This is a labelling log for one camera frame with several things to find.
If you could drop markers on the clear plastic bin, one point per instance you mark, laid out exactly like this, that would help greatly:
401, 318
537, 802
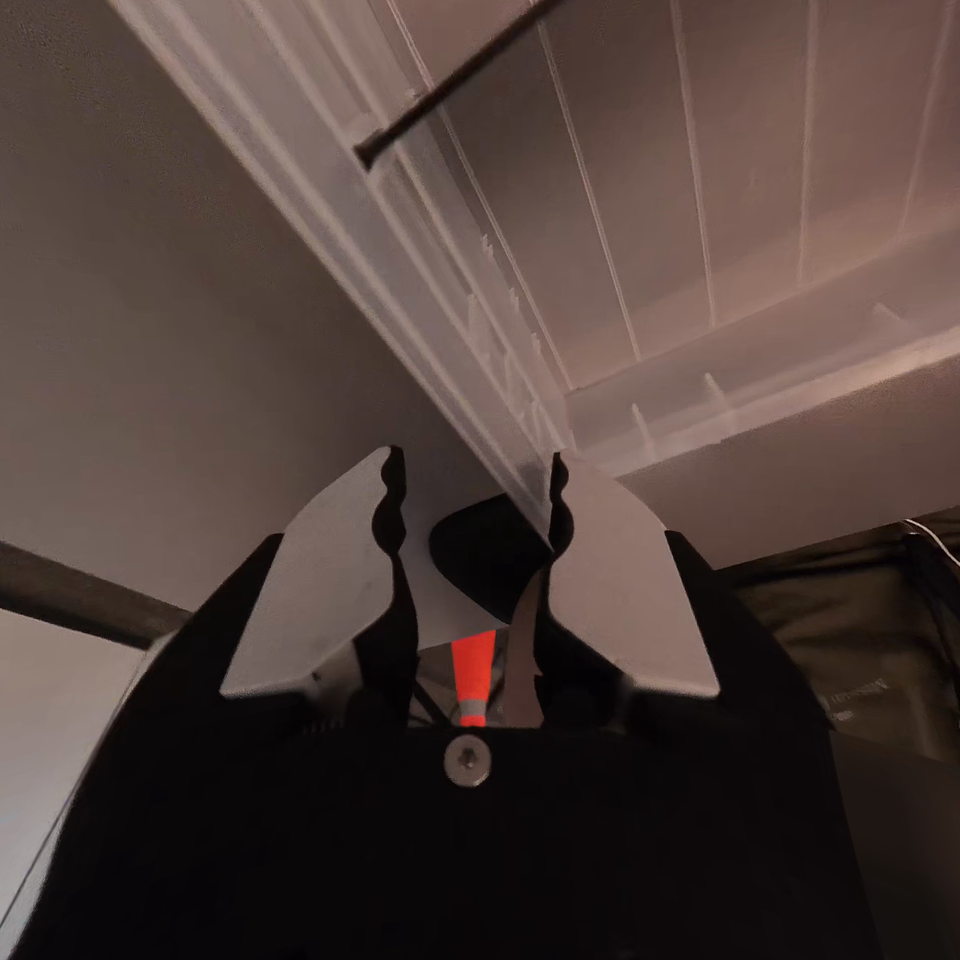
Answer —
675, 187

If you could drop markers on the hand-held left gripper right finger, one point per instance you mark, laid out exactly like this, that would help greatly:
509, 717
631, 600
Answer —
630, 600

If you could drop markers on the orange striped cone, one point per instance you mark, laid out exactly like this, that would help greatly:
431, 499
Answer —
472, 675

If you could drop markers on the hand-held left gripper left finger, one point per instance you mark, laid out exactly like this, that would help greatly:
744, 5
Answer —
315, 600

